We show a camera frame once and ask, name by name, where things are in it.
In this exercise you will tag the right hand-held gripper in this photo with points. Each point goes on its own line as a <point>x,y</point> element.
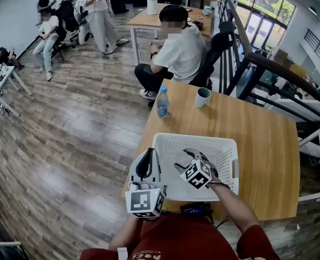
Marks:
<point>196,175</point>

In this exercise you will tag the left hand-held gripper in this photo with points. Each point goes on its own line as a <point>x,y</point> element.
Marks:
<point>138,202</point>

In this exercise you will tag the white perforated plastic basket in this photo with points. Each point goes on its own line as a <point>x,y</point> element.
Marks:
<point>224,156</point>

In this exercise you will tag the person's left forearm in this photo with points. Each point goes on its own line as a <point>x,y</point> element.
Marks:
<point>125,231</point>

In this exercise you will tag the person's right forearm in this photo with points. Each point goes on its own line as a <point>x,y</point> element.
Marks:
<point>235,207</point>

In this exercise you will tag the small black box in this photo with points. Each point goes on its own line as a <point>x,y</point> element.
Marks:
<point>197,24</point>

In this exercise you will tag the black waist device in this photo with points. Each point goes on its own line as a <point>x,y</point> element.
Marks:
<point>195,208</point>

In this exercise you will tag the clear plastic water bottle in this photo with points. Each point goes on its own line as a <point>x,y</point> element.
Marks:
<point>163,104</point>

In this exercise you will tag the pale green mug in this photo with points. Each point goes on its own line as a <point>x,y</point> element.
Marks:
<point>202,99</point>

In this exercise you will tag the wooden table with white legs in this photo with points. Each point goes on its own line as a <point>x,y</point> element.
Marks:
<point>257,145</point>

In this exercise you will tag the person's red shirt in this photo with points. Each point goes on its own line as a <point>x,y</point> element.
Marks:
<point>181,240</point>

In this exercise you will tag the black office chair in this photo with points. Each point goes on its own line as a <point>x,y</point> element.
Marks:
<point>216,53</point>
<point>67,20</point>

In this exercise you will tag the black metal railing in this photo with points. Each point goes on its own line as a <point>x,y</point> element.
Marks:
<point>284,70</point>

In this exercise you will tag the long wooden desk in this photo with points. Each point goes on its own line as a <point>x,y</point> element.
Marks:
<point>146,19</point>

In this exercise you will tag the pale green desk item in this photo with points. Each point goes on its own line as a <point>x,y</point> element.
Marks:
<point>207,11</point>

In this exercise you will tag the white cylinder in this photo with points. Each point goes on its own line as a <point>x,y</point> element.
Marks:
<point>152,5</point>

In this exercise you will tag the white desk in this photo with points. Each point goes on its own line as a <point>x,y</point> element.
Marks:
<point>2,77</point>

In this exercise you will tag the tall glass window wall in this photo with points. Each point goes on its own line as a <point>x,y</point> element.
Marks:
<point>257,28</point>

